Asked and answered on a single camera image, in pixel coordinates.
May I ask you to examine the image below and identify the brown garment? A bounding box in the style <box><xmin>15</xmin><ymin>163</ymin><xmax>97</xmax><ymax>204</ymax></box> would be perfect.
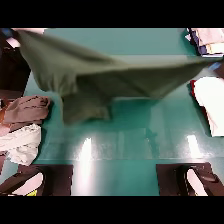
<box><xmin>1</xmin><ymin>95</ymin><xmax>52</xmax><ymax>132</ymax></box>

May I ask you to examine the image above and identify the green T-shirt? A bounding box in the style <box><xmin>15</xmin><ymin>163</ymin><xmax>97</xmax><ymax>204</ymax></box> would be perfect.
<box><xmin>14</xmin><ymin>29</ymin><xmax>222</xmax><ymax>126</ymax></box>

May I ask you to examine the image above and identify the red garment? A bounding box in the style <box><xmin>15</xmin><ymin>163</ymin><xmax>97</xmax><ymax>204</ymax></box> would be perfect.
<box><xmin>189</xmin><ymin>79</ymin><xmax>198</xmax><ymax>99</ymax></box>

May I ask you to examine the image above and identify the white lace garment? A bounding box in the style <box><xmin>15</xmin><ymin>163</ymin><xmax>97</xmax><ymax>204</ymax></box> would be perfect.
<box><xmin>0</xmin><ymin>123</ymin><xmax>43</xmax><ymax>167</ymax></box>

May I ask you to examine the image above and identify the dark blue garment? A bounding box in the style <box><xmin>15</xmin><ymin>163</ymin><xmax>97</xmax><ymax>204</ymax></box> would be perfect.
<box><xmin>188</xmin><ymin>29</ymin><xmax>210</xmax><ymax>56</ymax></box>

